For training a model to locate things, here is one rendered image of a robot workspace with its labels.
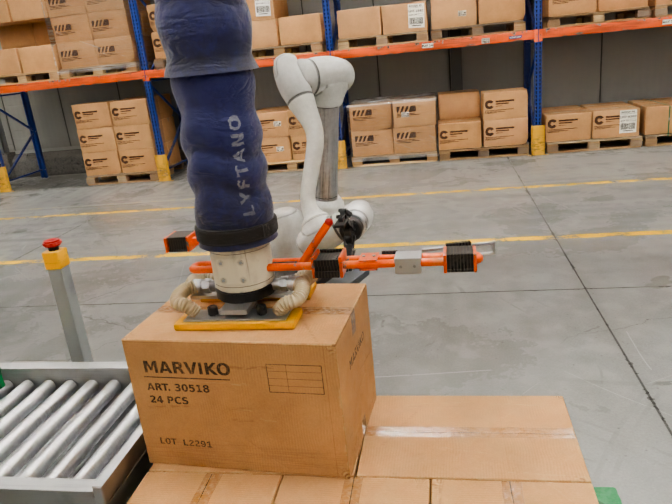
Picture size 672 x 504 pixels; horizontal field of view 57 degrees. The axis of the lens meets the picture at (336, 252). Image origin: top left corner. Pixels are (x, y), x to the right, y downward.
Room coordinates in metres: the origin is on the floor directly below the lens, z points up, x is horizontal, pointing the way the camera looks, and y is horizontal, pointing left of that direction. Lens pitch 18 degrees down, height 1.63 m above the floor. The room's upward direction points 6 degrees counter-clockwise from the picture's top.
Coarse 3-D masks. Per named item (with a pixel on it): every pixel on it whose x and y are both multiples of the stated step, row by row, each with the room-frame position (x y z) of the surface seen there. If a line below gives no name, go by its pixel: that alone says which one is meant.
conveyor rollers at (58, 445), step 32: (32, 384) 2.10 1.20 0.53; (64, 384) 2.04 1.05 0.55; (96, 384) 2.04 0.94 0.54; (0, 416) 1.91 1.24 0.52; (32, 416) 1.84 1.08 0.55; (64, 416) 1.84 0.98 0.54; (128, 416) 1.77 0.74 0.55; (0, 448) 1.67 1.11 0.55; (32, 448) 1.67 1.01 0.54; (64, 448) 1.67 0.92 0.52
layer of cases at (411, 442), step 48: (384, 432) 1.55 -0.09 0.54; (432, 432) 1.52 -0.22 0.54; (480, 432) 1.50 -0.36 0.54; (528, 432) 1.48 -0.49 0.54; (144, 480) 1.44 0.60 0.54; (192, 480) 1.42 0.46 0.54; (240, 480) 1.40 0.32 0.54; (288, 480) 1.38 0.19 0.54; (336, 480) 1.36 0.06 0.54; (384, 480) 1.34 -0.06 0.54; (432, 480) 1.32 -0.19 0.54; (480, 480) 1.31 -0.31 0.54; (528, 480) 1.28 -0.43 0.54; (576, 480) 1.26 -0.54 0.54
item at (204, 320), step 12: (204, 312) 1.58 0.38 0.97; (216, 312) 1.55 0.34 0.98; (252, 312) 1.55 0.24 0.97; (264, 312) 1.52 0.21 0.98; (288, 312) 1.52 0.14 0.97; (300, 312) 1.53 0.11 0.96; (180, 324) 1.53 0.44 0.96; (192, 324) 1.52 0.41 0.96; (204, 324) 1.51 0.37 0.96; (216, 324) 1.51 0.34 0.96; (228, 324) 1.50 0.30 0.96; (240, 324) 1.49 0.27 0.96; (252, 324) 1.49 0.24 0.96; (264, 324) 1.48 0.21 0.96; (276, 324) 1.47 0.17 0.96; (288, 324) 1.46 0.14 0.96
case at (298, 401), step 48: (336, 288) 1.72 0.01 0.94; (144, 336) 1.52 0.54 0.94; (192, 336) 1.49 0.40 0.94; (240, 336) 1.46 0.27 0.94; (288, 336) 1.43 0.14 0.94; (336, 336) 1.40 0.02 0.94; (144, 384) 1.51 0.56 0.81; (192, 384) 1.47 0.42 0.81; (240, 384) 1.43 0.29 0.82; (288, 384) 1.39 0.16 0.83; (336, 384) 1.36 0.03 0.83; (144, 432) 1.51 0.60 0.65; (192, 432) 1.47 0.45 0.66; (240, 432) 1.43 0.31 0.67; (288, 432) 1.40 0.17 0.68; (336, 432) 1.36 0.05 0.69
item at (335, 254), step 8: (336, 248) 1.63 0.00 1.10; (344, 248) 1.61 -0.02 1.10; (312, 256) 1.57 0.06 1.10; (320, 256) 1.60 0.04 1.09; (328, 256) 1.59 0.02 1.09; (336, 256) 1.58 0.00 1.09; (344, 256) 1.58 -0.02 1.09; (312, 264) 1.55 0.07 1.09; (320, 264) 1.54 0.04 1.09; (328, 264) 1.54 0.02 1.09; (336, 264) 1.53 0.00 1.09; (312, 272) 1.55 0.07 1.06; (320, 272) 1.54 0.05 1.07; (328, 272) 1.54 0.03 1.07; (336, 272) 1.53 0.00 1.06; (344, 272) 1.56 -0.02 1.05
